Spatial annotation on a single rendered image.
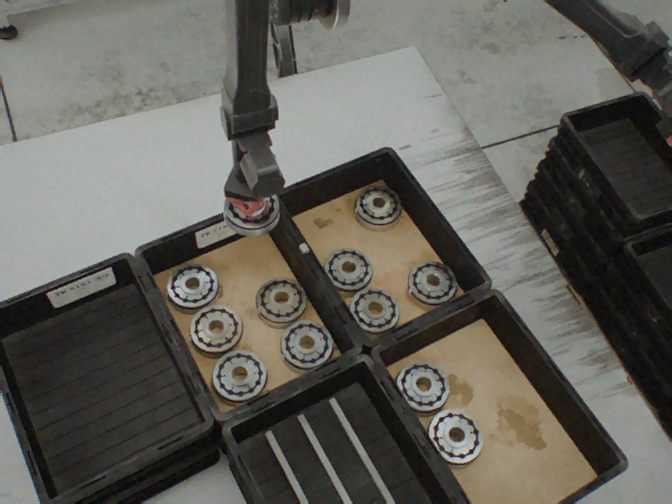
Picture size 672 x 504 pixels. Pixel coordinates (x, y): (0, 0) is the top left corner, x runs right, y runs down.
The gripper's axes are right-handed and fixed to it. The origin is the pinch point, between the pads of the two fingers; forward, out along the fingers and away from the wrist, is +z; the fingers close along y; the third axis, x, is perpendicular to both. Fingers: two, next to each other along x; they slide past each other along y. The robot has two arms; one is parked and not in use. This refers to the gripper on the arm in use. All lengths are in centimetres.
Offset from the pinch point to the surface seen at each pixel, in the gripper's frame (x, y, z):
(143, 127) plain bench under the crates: 43, 37, 36
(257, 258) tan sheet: -0.2, 1.2, 22.6
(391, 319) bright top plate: -30.9, -5.7, 19.6
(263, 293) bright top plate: -4.6, -7.8, 19.6
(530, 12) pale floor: -58, 205, 107
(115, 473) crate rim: 7, -50, 13
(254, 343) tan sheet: -5.9, -17.6, 22.5
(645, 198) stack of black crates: -94, 74, 57
